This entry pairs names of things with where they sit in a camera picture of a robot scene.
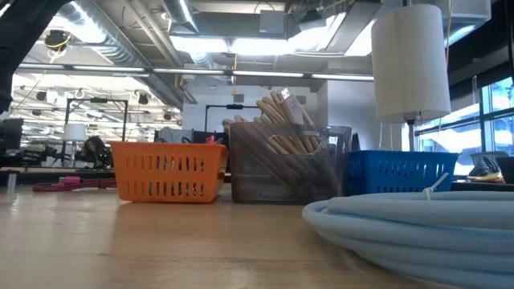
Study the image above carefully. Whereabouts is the blue plastic basket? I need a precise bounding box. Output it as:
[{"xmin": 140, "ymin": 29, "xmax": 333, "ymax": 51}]
[{"xmin": 345, "ymin": 150, "xmax": 459, "ymax": 197}]

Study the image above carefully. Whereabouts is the grey and yellow shoe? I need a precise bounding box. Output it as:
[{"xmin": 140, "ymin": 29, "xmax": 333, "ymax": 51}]
[{"xmin": 467, "ymin": 155, "xmax": 506, "ymax": 185}]

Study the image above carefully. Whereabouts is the grey transparent plastic bin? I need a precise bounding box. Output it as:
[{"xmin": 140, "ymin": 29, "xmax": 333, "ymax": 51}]
[{"xmin": 228, "ymin": 121, "xmax": 353, "ymax": 205}]

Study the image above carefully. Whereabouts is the black background monitor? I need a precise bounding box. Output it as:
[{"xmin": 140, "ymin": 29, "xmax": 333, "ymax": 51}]
[{"xmin": 0, "ymin": 117, "xmax": 25, "ymax": 156}]

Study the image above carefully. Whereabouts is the light blue cable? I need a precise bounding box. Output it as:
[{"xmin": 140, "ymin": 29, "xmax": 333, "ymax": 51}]
[{"xmin": 300, "ymin": 173, "xmax": 514, "ymax": 289}]

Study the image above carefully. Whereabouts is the small white background lamp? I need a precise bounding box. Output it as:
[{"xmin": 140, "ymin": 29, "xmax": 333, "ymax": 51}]
[{"xmin": 63, "ymin": 122, "xmax": 88, "ymax": 142}]

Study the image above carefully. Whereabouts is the yellow black ceiling reel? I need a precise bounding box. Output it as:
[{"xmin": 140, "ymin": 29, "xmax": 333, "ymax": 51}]
[{"xmin": 43, "ymin": 28, "xmax": 73, "ymax": 53}]

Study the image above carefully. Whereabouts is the orange plastic basket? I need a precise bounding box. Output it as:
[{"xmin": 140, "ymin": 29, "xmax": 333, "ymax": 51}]
[{"xmin": 108, "ymin": 140, "xmax": 229, "ymax": 204}]

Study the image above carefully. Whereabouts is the red braided cable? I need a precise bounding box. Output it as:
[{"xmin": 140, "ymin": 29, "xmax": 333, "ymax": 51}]
[{"xmin": 31, "ymin": 175, "xmax": 118, "ymax": 193}]

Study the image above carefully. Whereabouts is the beige cable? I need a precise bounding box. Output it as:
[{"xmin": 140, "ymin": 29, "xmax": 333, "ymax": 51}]
[{"xmin": 232, "ymin": 128, "xmax": 342, "ymax": 201}]

